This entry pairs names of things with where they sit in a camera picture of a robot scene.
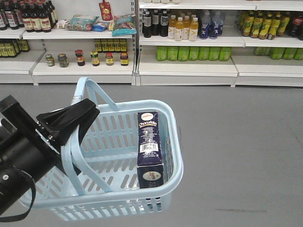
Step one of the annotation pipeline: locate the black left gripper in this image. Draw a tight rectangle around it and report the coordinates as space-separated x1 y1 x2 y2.
0 95 100 161

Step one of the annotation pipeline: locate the light blue plastic basket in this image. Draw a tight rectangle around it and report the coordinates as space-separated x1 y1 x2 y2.
20 77 183 221

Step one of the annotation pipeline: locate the dark blue Chocofello cookie box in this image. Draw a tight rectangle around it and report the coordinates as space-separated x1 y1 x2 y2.
137 111 164 189

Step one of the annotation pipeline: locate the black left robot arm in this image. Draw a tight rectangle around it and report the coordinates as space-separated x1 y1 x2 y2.
0 95 100 214

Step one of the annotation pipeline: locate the white supermarket shelf unit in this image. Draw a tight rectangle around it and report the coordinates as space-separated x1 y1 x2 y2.
0 0 303 87

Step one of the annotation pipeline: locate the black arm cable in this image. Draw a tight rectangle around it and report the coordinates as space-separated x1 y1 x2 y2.
0 165 36 222

